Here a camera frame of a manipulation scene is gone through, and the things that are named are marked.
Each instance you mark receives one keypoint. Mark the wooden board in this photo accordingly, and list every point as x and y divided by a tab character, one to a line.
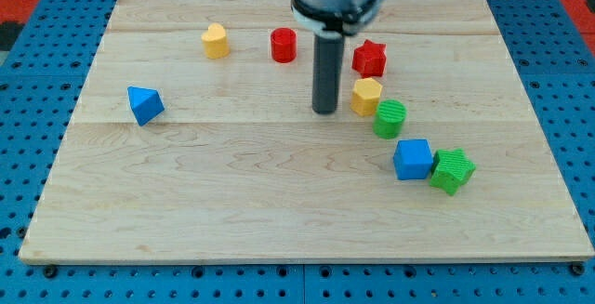
238	169

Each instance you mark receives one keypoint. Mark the green star block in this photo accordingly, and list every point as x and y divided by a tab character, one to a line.
451	170

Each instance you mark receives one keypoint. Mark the red star block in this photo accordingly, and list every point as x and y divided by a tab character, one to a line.
369	59

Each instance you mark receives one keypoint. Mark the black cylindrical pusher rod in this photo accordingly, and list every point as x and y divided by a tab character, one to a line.
327	64

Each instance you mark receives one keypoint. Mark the blue cube block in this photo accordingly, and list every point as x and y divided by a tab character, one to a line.
412	159

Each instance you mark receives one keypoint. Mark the green cylinder block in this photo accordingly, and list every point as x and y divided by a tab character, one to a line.
389	119

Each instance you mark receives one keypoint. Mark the blue triangle block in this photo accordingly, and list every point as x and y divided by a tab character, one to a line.
145	104

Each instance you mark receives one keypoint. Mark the yellow hexagon block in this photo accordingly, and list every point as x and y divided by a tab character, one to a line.
365	96

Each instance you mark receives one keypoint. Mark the yellow heart block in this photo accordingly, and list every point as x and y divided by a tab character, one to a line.
215	41

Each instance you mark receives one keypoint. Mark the red cylinder block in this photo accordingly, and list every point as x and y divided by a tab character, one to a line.
283	45

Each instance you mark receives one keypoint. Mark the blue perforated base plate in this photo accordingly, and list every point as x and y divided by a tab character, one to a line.
41	80

